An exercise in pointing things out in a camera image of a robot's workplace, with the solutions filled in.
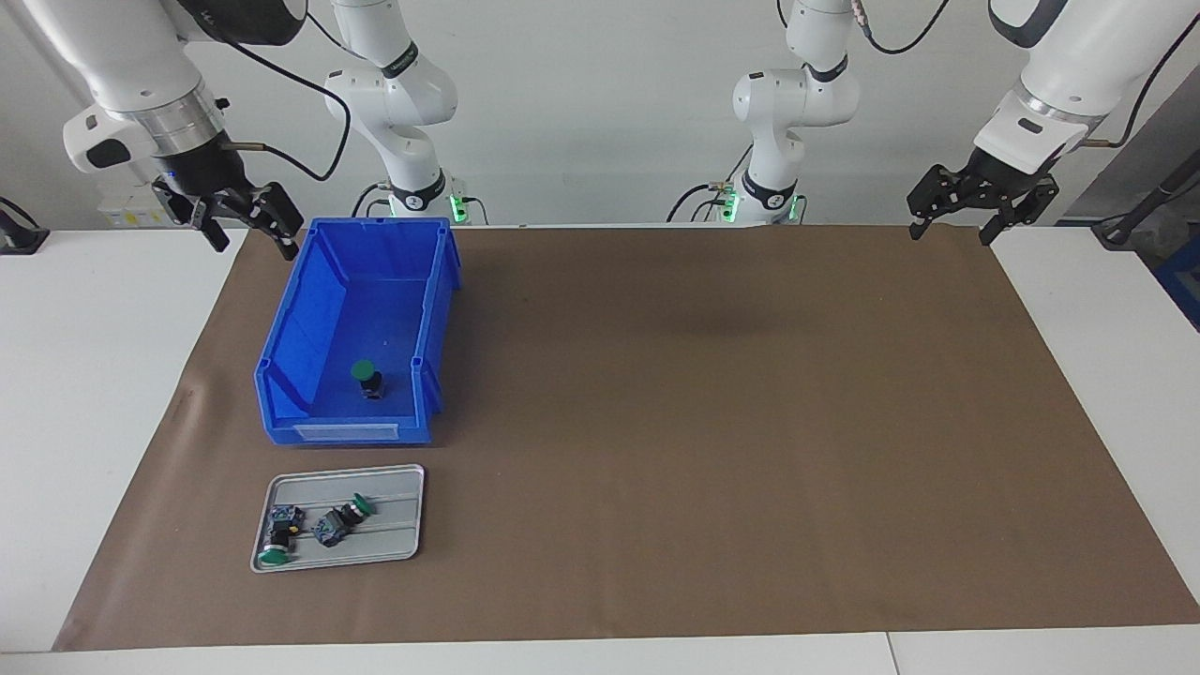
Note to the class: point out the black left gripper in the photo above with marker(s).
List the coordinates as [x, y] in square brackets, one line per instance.
[996, 180]

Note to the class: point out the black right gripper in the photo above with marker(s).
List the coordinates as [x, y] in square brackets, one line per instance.
[199, 171]

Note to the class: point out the green push button switch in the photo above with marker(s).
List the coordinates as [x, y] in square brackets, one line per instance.
[366, 375]
[279, 534]
[337, 521]

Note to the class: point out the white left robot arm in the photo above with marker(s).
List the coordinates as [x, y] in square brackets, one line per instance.
[1078, 56]

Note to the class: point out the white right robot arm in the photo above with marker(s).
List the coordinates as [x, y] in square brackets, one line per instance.
[122, 56]

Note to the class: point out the white power strip box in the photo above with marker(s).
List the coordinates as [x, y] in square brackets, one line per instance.
[131, 211]

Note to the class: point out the black stand pole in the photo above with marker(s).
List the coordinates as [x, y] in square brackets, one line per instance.
[1120, 230]

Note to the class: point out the blue plastic storage bin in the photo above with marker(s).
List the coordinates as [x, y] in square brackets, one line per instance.
[328, 319]

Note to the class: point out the blue crate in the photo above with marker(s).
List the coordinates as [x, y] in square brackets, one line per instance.
[1183, 281]

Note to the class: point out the grey metal tray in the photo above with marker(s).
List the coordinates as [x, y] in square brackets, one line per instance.
[384, 525]

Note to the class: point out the brown paper table mat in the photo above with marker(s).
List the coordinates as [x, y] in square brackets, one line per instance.
[703, 450]

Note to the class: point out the black clamp mount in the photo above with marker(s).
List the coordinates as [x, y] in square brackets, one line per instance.
[23, 242]

